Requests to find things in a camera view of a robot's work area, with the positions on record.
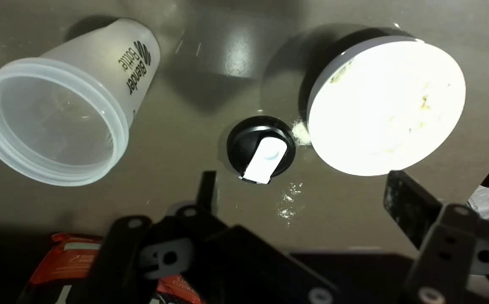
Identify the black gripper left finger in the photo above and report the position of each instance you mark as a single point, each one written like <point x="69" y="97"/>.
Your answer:
<point x="224" y="265"/>

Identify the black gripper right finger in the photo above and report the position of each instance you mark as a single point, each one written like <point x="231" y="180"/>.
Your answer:
<point x="453" y="244"/>

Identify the black lid with white flap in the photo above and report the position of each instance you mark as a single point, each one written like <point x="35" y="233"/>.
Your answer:
<point x="260" y="150"/>

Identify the translucent white shaker bottle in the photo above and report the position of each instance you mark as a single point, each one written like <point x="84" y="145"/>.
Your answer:
<point x="67" y="116"/>

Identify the orange and black object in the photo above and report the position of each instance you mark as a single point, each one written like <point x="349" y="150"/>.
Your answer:
<point x="69" y="263"/>

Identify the large tub of white powder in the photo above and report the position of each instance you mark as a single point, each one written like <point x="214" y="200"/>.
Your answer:
<point x="385" y="102"/>

